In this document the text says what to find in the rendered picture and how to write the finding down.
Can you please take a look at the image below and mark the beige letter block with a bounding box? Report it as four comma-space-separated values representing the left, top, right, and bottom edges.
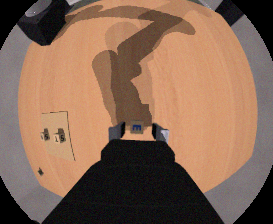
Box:
53, 132, 66, 144
37, 169, 44, 177
40, 132, 50, 141
130, 119, 144, 134

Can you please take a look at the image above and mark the tan square mat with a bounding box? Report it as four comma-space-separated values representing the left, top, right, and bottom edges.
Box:
41, 112, 75, 161

